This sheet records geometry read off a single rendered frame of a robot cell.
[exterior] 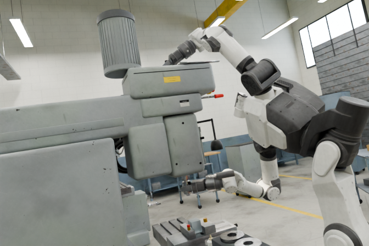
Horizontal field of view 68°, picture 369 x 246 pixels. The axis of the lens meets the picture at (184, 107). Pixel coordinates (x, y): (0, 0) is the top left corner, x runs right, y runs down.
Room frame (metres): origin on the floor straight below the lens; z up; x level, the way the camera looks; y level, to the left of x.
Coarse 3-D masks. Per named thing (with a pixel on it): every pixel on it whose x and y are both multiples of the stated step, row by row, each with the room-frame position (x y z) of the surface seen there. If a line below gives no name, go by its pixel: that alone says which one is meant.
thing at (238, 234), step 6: (222, 234) 1.06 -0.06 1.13; (228, 234) 1.06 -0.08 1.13; (234, 234) 1.06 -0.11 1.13; (240, 234) 1.03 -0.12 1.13; (246, 234) 1.06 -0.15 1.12; (216, 240) 1.05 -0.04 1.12; (222, 240) 1.02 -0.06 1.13; (228, 240) 1.00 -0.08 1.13; (234, 240) 1.00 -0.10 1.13; (240, 240) 0.98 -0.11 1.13; (246, 240) 0.97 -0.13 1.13; (252, 240) 0.97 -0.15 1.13; (258, 240) 0.96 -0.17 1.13
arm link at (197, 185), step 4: (208, 176) 1.50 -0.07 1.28; (212, 176) 1.49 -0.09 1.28; (192, 180) 1.55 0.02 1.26; (196, 180) 1.54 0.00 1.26; (200, 180) 1.52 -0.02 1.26; (204, 180) 1.51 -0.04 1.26; (208, 180) 1.48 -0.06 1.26; (212, 180) 1.47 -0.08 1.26; (192, 184) 1.47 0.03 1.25; (196, 184) 1.47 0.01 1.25; (200, 184) 1.47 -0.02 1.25; (204, 184) 1.48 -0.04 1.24; (208, 184) 1.47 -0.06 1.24; (212, 184) 1.47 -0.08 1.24; (192, 188) 1.46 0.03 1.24; (196, 188) 1.46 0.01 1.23; (200, 188) 1.47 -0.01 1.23; (204, 188) 1.48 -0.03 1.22; (208, 188) 1.47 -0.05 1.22; (212, 188) 1.47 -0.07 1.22; (196, 192) 1.47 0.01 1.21
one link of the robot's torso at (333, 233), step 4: (328, 232) 1.10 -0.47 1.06; (332, 232) 1.09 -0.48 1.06; (336, 232) 1.08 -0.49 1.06; (340, 232) 1.07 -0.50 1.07; (324, 236) 1.12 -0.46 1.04; (328, 236) 1.11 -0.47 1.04; (332, 236) 1.09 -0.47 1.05; (336, 236) 1.08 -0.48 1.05; (340, 236) 1.07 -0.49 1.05; (344, 236) 1.06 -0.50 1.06; (324, 240) 1.12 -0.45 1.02; (328, 240) 1.10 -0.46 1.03; (332, 240) 1.09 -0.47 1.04; (336, 240) 1.07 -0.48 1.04; (340, 240) 1.06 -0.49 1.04; (344, 240) 1.06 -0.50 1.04; (348, 240) 1.05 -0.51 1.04; (328, 244) 1.10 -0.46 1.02; (332, 244) 1.09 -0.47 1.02; (336, 244) 1.08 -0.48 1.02; (340, 244) 1.06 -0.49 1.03; (344, 244) 1.05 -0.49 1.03; (348, 244) 1.05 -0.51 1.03; (352, 244) 1.04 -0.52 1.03
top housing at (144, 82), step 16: (192, 64) 1.44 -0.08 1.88; (208, 64) 1.47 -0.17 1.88; (128, 80) 1.33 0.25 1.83; (144, 80) 1.34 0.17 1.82; (160, 80) 1.37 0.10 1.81; (176, 80) 1.40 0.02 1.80; (192, 80) 1.43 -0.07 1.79; (208, 80) 1.46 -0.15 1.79; (144, 96) 1.34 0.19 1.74; (160, 96) 1.38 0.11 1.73
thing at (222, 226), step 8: (184, 224) 1.54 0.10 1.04; (216, 224) 1.58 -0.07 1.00; (224, 224) 1.56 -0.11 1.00; (232, 224) 1.54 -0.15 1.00; (184, 232) 1.48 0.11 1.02; (192, 232) 1.42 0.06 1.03; (200, 232) 1.49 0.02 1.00; (216, 232) 1.46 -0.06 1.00; (168, 240) 1.48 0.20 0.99; (176, 240) 1.44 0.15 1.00; (184, 240) 1.42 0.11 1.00; (192, 240) 1.42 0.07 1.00; (200, 240) 1.43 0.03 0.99
